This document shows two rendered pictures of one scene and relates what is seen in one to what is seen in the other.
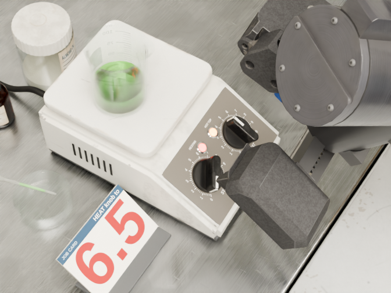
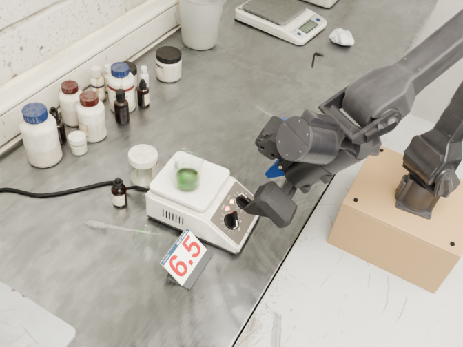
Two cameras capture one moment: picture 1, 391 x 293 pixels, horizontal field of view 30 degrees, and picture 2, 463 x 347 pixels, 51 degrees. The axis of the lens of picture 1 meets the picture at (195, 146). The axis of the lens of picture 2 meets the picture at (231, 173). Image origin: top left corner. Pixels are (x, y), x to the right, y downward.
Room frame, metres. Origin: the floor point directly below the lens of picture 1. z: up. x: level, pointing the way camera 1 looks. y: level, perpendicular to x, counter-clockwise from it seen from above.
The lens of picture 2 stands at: (-0.24, 0.08, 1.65)
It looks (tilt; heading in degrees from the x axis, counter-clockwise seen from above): 45 degrees down; 352
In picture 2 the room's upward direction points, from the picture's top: 8 degrees clockwise
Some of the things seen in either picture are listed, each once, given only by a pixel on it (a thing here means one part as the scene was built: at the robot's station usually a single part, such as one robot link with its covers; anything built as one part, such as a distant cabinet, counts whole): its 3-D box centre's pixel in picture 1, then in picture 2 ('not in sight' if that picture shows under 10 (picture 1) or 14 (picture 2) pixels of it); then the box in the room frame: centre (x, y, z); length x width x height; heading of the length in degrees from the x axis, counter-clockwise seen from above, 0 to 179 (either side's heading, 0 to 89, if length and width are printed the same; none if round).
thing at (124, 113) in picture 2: not in sight; (121, 106); (0.68, 0.23, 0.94); 0.03 x 0.03 x 0.08
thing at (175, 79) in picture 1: (129, 85); (190, 180); (0.41, 0.07, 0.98); 0.12 x 0.12 x 0.01; 63
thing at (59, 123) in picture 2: not in sight; (57, 127); (0.60, 0.36, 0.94); 0.03 x 0.03 x 0.08
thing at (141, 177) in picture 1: (153, 123); (201, 200); (0.40, 0.04, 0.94); 0.22 x 0.13 x 0.08; 63
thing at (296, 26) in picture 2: not in sight; (281, 16); (1.22, -0.22, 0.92); 0.26 x 0.19 x 0.05; 52
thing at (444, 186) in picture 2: not in sight; (433, 169); (0.34, -0.35, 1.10); 0.09 x 0.07 x 0.06; 24
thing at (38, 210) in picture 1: (43, 199); (147, 239); (0.32, 0.14, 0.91); 0.06 x 0.06 x 0.02
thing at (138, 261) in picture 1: (116, 246); (187, 257); (0.28, 0.07, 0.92); 0.09 x 0.06 x 0.04; 150
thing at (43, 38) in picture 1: (46, 49); (143, 167); (0.48, 0.16, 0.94); 0.06 x 0.06 x 0.08
